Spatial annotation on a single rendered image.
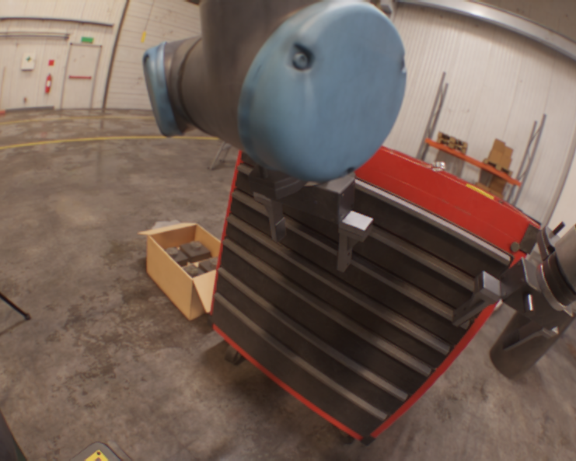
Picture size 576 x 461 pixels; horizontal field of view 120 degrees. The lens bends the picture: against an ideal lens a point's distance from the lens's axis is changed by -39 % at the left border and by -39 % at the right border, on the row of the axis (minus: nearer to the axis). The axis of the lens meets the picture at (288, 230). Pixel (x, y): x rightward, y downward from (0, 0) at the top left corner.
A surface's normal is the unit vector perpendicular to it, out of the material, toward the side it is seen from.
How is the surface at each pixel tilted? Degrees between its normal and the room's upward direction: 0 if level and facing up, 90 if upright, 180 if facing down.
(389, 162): 90
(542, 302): 114
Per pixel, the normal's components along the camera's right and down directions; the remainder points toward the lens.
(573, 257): -0.98, -0.15
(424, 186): -0.58, 0.19
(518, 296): -0.42, 0.63
